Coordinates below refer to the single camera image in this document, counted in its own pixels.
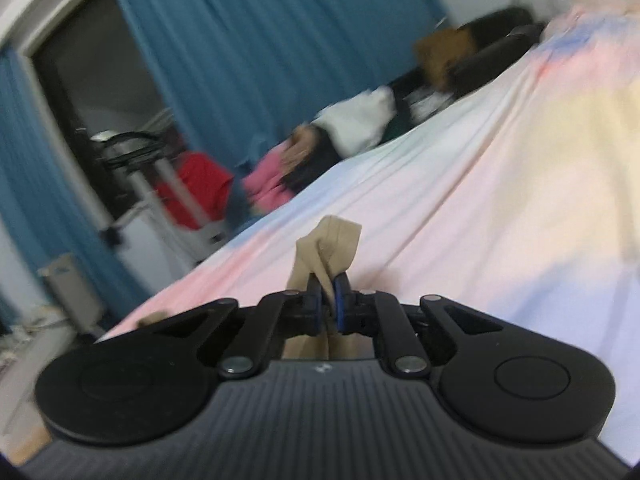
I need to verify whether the white appliance box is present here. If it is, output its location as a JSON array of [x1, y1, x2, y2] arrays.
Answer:
[[39, 252, 107, 337]]

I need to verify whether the white clothes rack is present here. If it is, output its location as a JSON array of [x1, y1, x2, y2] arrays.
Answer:
[[90, 130, 228, 271]]

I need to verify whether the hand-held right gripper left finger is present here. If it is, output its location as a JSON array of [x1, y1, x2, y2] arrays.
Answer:
[[141, 274, 324, 380]]

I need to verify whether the brown cloth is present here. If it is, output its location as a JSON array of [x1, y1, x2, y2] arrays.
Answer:
[[414, 27, 480, 92]]

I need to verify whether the white cloth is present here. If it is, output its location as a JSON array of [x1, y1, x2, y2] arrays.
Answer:
[[312, 86, 397, 157]]

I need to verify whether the red cloth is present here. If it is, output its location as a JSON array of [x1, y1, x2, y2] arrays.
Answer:
[[154, 151, 236, 232]]

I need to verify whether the pink cloth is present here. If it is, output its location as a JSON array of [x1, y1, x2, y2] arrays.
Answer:
[[242, 141, 296, 212]]

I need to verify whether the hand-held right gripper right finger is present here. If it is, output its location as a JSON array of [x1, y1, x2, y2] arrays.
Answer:
[[333, 273, 505, 380]]

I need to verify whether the beige garment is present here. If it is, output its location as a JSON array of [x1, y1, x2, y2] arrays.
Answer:
[[281, 215, 373, 361]]

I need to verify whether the blue curtain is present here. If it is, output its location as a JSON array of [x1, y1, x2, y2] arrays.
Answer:
[[97, 0, 448, 181]]

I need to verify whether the pastel tie-dye bed sheet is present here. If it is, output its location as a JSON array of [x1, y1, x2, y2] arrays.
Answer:
[[102, 2, 640, 466]]

